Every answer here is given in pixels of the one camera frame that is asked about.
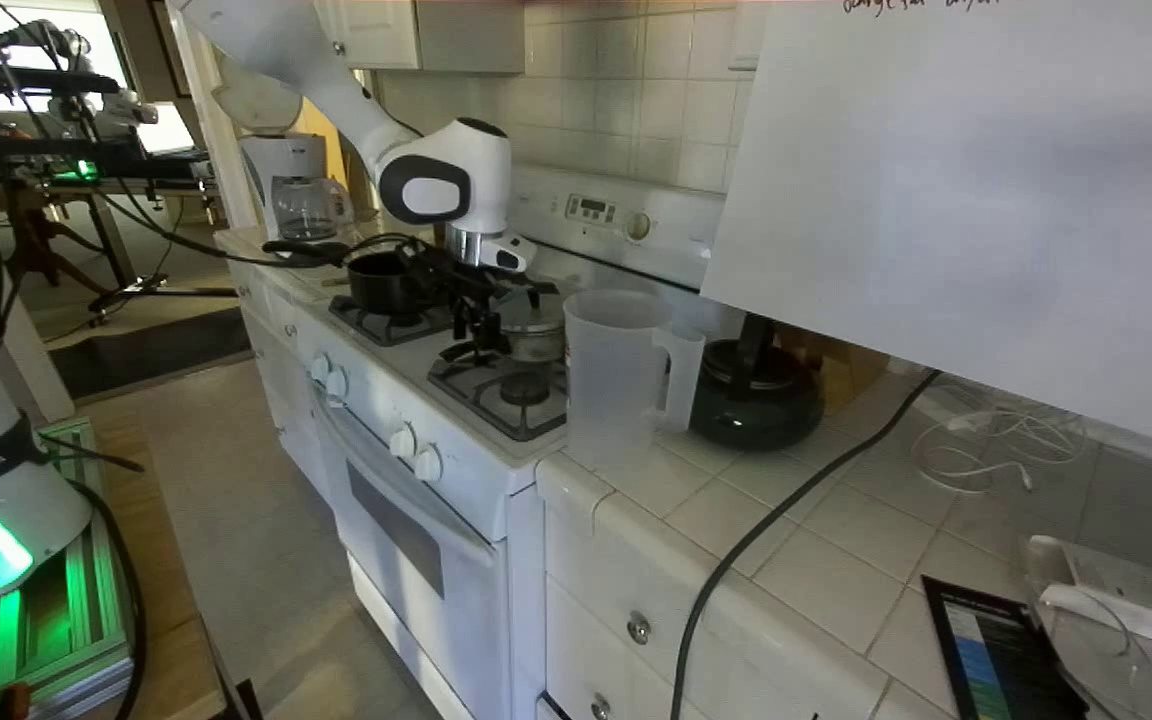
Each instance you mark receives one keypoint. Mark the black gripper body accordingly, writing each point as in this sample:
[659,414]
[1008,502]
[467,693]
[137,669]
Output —
[479,258]

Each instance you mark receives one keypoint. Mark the silver pot with lid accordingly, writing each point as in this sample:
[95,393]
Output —
[532,327]

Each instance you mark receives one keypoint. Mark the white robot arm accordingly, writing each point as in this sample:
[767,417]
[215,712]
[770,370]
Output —
[455,177]

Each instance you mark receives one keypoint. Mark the white gas stove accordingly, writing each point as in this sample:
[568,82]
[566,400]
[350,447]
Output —
[455,570]

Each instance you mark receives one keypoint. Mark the grey stove grate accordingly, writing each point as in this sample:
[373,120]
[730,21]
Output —
[513,399]

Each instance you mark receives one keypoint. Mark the white stove knob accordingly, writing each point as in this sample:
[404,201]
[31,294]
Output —
[428,465]
[402,441]

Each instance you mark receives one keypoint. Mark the black saucepan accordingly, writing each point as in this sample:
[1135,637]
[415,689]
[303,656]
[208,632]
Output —
[382,271]

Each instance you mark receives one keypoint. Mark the clear plastic pitcher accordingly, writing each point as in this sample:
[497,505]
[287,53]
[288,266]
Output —
[629,370]

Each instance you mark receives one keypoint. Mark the white coffee maker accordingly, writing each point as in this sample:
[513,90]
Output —
[293,185]

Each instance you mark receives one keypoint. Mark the black round appliance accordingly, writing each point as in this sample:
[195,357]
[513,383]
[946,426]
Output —
[755,393]

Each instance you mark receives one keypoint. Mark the white cabinet drawers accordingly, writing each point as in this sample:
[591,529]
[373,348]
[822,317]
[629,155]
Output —
[621,637]

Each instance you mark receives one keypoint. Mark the black tablet device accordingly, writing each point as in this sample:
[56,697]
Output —
[997,662]

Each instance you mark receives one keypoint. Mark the white charger with cable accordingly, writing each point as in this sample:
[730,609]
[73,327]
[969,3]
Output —
[1088,583]

